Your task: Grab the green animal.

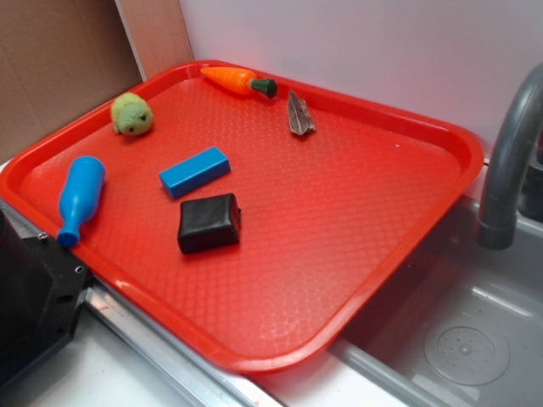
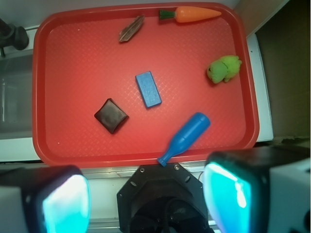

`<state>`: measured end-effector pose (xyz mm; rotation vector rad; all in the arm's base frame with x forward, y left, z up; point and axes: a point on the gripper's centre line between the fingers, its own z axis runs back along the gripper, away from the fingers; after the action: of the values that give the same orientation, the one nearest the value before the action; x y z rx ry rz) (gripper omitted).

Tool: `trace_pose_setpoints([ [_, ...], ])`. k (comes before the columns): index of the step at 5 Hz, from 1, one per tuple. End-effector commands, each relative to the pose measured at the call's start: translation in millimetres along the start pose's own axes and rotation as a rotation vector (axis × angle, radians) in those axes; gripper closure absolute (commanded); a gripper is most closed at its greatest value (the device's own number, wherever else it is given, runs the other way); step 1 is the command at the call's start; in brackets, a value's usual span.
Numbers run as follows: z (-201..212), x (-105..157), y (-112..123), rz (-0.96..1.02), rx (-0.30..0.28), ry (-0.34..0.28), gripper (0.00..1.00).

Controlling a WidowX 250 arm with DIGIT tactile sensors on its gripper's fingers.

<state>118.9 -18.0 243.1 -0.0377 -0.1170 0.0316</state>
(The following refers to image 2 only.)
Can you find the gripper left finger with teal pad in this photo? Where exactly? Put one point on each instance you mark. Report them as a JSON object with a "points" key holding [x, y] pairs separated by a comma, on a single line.
{"points": [[44, 200]]}

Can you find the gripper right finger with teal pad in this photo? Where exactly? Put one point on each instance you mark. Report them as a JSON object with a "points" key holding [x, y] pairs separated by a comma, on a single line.
{"points": [[259, 190]]}

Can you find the blue toy bottle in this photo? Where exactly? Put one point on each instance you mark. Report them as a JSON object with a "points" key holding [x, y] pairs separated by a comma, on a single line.
{"points": [[186, 137]]}

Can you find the dark brown square cushion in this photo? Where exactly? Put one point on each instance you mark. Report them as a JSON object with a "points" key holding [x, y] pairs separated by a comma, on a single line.
{"points": [[111, 116]]}

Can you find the green plush frog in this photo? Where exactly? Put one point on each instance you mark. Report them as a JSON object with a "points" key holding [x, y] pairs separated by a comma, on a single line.
{"points": [[224, 69]]}

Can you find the red plastic tray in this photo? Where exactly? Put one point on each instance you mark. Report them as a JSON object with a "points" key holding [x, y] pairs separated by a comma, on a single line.
{"points": [[79, 63]]}

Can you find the blue rectangular block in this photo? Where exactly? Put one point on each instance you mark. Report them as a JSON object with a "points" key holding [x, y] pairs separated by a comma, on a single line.
{"points": [[148, 89]]}

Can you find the black clamp knob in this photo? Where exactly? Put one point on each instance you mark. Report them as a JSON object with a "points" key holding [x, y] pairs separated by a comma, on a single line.
{"points": [[10, 35]]}

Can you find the brown bark piece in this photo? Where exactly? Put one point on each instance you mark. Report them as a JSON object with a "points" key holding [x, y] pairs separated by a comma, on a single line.
{"points": [[128, 32]]}

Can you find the orange toy carrot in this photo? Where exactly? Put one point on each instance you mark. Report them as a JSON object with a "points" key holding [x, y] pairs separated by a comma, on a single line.
{"points": [[185, 14]]}

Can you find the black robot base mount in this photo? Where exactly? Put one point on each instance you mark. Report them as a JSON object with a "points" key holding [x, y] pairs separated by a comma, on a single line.
{"points": [[159, 199]]}

